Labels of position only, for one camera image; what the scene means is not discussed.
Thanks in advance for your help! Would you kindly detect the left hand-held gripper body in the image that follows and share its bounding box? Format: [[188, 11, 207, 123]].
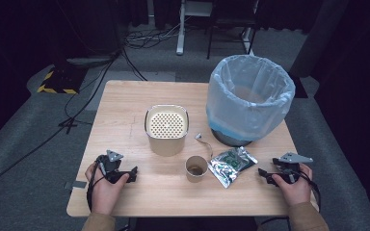
[[96, 149, 130, 185]]

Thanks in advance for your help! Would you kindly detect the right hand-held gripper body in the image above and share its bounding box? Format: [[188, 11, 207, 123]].
[[271, 151, 314, 186]]

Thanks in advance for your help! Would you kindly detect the person's right hand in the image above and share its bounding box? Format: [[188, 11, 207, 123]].
[[271, 163, 314, 208]]

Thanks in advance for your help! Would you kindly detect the person's left hand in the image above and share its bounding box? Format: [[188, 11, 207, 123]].
[[84, 161, 131, 217]]

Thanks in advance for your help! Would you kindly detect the silver foil packet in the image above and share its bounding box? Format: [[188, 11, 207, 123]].
[[207, 145, 259, 190]]

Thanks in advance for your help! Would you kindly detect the grey tape piece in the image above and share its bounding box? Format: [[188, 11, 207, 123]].
[[64, 180, 88, 191]]

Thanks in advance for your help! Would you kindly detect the beige container with perforated strainer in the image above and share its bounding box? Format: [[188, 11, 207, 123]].
[[144, 103, 190, 158]]

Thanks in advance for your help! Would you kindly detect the brown paper cup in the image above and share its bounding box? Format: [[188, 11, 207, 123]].
[[184, 155, 209, 184]]

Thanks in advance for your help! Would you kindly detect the trash bin with blue bag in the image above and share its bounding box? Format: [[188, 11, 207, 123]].
[[205, 54, 297, 148]]

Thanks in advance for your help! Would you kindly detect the yellow black striped stand base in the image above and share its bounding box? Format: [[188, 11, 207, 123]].
[[36, 64, 89, 96]]

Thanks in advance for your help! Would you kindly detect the black chair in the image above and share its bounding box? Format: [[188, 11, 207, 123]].
[[206, 0, 260, 61]]

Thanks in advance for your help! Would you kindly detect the white desk leg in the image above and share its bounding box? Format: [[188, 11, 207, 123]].
[[175, 0, 214, 57]]

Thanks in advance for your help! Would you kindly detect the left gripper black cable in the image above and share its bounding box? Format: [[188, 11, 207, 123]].
[[86, 156, 108, 213]]

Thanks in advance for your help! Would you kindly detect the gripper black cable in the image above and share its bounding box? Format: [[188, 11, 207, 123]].
[[86, 156, 108, 213], [297, 169, 322, 210]]

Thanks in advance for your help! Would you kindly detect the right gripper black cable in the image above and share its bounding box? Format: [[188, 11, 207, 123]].
[[297, 169, 322, 210]]

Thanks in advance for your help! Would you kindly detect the black floor cable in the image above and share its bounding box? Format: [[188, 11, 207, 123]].
[[0, 47, 123, 194]]

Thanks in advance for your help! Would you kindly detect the tea bag string with tag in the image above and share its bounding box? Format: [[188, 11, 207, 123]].
[[195, 132, 214, 162]]

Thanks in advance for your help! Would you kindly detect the bundle of floor cables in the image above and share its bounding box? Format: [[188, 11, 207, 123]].
[[121, 15, 194, 82]]

